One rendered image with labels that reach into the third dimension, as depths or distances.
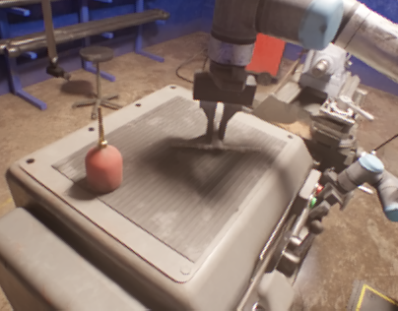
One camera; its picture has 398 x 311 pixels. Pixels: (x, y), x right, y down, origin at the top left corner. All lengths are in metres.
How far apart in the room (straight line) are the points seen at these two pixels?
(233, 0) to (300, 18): 0.12
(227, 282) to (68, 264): 0.25
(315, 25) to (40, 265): 0.57
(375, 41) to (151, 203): 0.50
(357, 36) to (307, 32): 0.15
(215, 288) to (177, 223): 0.12
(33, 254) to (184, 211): 0.26
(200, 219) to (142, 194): 0.12
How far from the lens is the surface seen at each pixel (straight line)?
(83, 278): 0.54
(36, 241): 0.59
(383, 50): 0.66
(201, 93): 0.65
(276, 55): 4.44
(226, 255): 0.52
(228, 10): 0.58
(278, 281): 1.14
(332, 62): 2.31
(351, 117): 1.54
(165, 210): 0.55
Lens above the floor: 1.75
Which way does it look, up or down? 36 degrees down
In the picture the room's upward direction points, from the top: 9 degrees clockwise
